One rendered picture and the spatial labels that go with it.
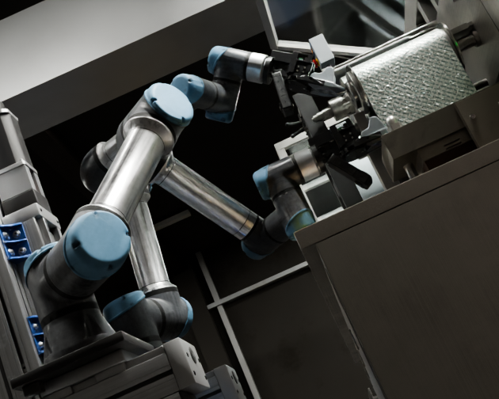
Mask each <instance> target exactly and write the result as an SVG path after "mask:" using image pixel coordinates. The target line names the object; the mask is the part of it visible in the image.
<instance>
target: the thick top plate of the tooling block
mask: <svg viewBox="0 0 499 399"><path fill-rule="evenodd" d="M496 84H499V82H498V83H495V84H493V85H491V86H489V87H486V88H484V89H482V90H480V91H478V92H476V93H480V92H481V91H483V90H485V89H488V88H490V87H492V86H495V85H496ZM476 93H473V94H471V95H470V96H467V97H464V98H463V99H461V100H459V101H462V100H464V99H466V98H468V97H471V96H473V95H475V94H476ZM459 101H456V102H454V103H452V104H450V105H447V106H445V107H443V108H441V109H438V110H436V111H435V112H432V113H430V114H428V115H426V116H423V117H421V118H420V119H417V120H414V121H413V122H411V123H408V124H406V125H404V126H402V127H399V128H397V129H395V130H393V131H391V132H388V133H386V134H385V135H382V136H381V143H382V161H383V164H384V165H385V167H386V169H387V172H388V173H389V175H390V177H391V179H392V181H393V182H395V181H398V180H400V179H402V178H404V177H407V174H406V171H405V170H404V168H403V167H404V166H405V165H407V164H409V163H411V162H412V163H413V165H414V167H415V168H416V164H417V151H418V150H419V149H422V148H424V147H426V146H428V145H430V144H433V143H435V142H437V141H439V140H441V139H444V138H446V137H448V136H449V135H453V134H455V133H456V132H458V131H461V130H463V129H465V128H466V127H465V125H464V123H463V122H462V120H461V118H460V116H459V114H458V113H457V111H456V110H455V103H457V102H459Z"/></svg>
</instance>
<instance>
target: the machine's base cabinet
mask: <svg viewBox="0 0 499 399"><path fill-rule="evenodd" d="M315 246H316V248H317V250H318V254H319V256H320V258H321V260H322V263H323V266H324V268H325V270H326V274H327V276H328V278H329V281H330V284H331V286H332V288H333V292H334V294H335V296H336V298H337V301H338V304H339V306H340V308H341V312H342V313H343V316H344V319H345V322H346V324H347V326H348V328H349V332H350V334H351V336H352V339H353V342H354V344H355V346H356V350H357V352H358V354H359V356H360V359H361V362H362V364H363V366H364V369H365V371H366V373H367V377H368V379H369V381H370V384H371V387H372V389H373V390H374V393H376V395H377V397H378V399H499V161H496V162H494V163H492V164H490V165H487V166H485V167H483V168H481V169H478V170H476V171H474V172H473V173H469V174H467V175H466V176H464V177H460V178H459V179H457V180H454V181H452V182H450V183H448V184H446V185H443V186H441V187H439V188H437V189H435V190H432V191H431V192H428V193H426V194H424V195H422V196H419V197H417V198H415V199H412V200H410V201H409V202H406V203H404V204H402V205H400V206H397V207H395V208H393V209H391V210H389V211H386V212H384V213H382V214H380V215H377V216H375V217H374V218H370V219H369V220H367V221H365V222H362V223H360V224H358V225H356V226H353V227H351V228H349V229H347V230H344V231H342V232H340V233H339V234H335V235H333V236H332V237H329V238H327V239H325V240H323V241H320V242H318V243H316V244H315Z"/></svg>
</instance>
